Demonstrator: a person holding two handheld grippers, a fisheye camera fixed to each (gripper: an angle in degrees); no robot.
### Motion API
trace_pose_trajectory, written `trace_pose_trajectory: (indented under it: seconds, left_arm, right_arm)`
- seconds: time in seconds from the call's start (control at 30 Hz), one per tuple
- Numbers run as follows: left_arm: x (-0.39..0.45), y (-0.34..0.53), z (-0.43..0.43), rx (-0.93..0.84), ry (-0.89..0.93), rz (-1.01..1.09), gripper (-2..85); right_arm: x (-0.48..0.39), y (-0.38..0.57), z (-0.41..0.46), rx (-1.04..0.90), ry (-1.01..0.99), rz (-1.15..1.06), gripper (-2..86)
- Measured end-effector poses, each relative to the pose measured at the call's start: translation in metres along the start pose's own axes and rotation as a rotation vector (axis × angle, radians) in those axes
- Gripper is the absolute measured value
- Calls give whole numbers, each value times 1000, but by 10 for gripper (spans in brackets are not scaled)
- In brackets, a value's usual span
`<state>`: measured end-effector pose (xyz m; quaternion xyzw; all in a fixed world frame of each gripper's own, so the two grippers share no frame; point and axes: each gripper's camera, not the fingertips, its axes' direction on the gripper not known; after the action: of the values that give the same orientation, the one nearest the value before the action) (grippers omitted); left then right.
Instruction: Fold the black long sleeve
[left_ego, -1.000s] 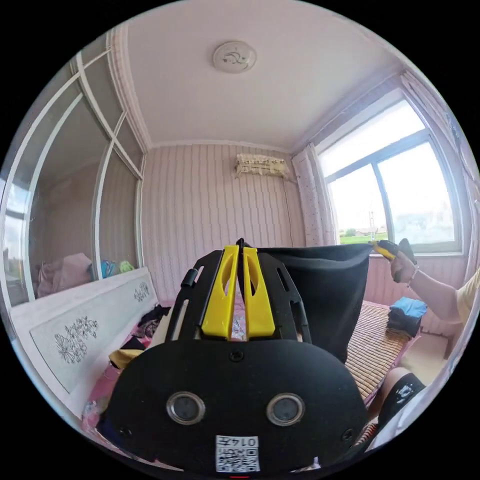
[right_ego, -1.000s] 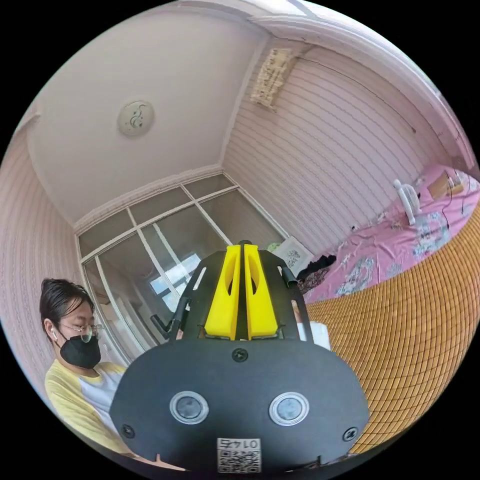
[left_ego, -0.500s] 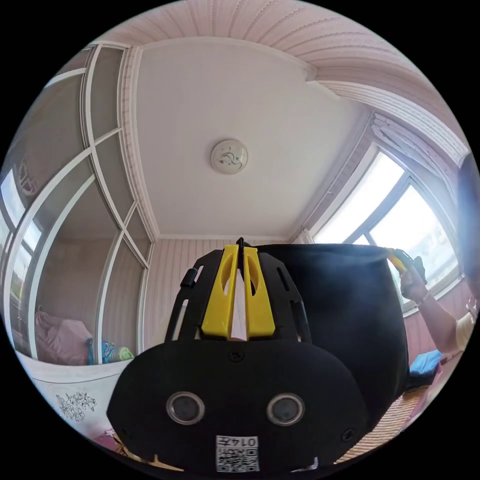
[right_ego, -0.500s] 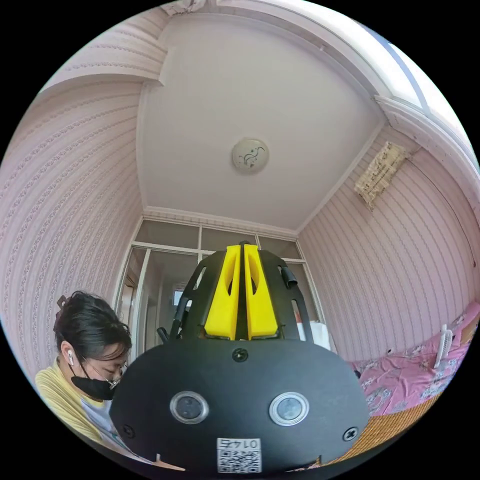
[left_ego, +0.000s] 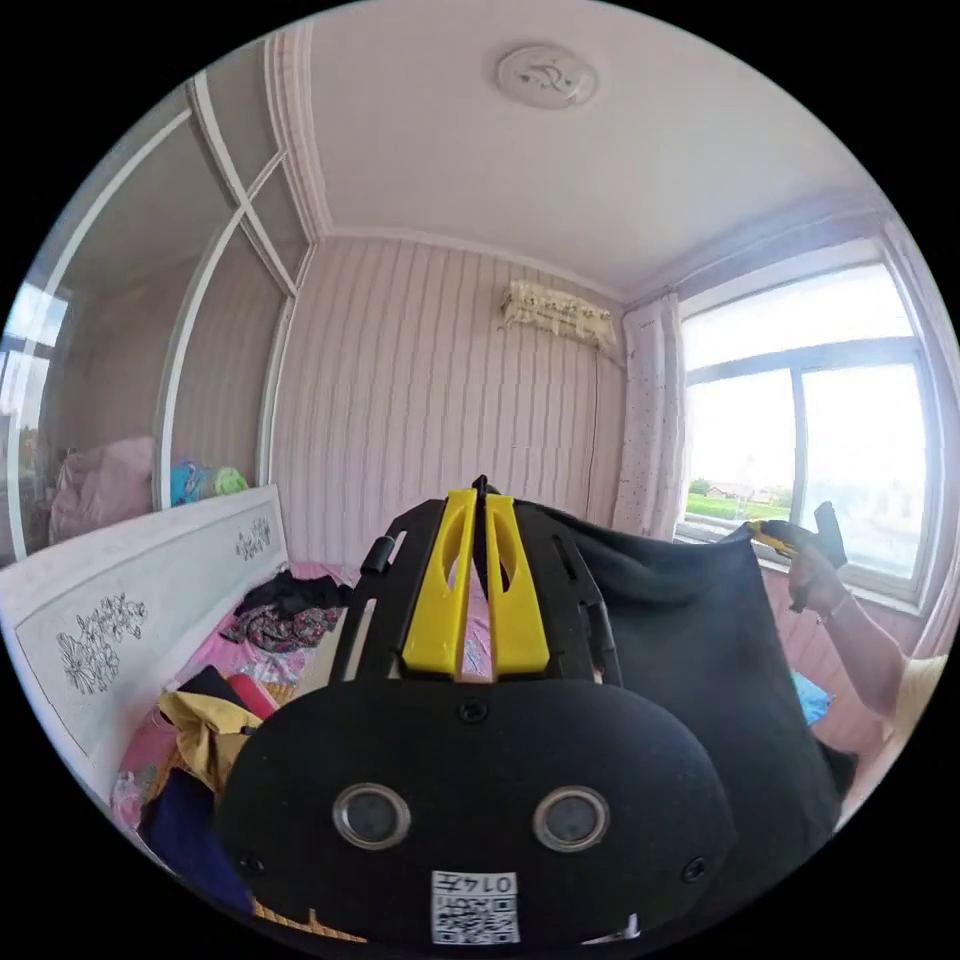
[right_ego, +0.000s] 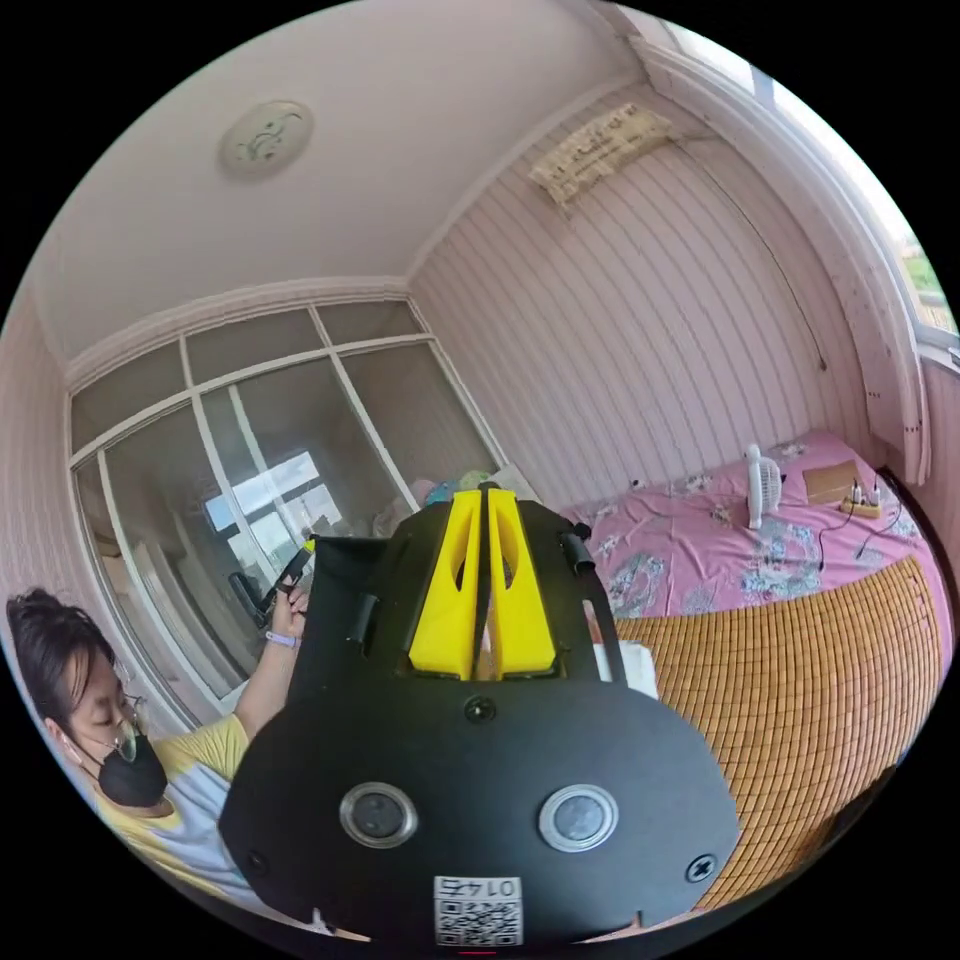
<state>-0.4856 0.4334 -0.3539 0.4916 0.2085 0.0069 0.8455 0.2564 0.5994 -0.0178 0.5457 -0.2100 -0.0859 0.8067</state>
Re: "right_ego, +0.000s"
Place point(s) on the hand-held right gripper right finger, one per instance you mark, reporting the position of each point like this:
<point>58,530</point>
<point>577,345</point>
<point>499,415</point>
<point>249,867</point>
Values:
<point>525,637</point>

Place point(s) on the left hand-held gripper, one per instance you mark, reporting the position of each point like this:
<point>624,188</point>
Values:
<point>279,592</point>

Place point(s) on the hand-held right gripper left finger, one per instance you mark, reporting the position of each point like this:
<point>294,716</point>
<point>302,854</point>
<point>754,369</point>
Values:
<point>442,622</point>

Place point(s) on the person's left forearm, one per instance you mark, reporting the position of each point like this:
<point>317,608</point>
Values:
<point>270,682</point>

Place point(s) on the person's left hand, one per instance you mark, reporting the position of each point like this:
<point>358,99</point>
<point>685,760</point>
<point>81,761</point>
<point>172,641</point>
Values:
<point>289,615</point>

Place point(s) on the white cloth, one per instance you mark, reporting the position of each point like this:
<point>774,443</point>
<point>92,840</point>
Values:
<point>637,667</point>

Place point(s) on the bed with pink sheet and woven mat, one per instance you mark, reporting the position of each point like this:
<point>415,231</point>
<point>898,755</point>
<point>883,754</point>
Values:
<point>787,675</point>

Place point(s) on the person's body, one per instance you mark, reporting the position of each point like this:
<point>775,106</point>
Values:
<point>142,787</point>

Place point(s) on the small white fan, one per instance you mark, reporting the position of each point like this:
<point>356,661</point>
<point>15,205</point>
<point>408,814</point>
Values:
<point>763,484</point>

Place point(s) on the brown flat carton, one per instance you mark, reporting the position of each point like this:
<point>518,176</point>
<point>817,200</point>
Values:
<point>829,481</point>

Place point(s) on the yellow power strip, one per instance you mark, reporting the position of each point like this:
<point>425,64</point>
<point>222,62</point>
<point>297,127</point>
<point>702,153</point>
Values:
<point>862,505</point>

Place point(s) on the round ceiling lamp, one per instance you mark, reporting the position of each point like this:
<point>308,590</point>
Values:
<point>264,140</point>

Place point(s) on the window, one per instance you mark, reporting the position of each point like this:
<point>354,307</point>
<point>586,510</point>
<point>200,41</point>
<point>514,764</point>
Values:
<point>900,225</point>

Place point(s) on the glass partition with white frame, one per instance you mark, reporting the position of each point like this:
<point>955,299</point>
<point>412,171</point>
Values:
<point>262,487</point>

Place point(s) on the cloth-covered wall air conditioner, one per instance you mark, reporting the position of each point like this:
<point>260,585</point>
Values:
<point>604,146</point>

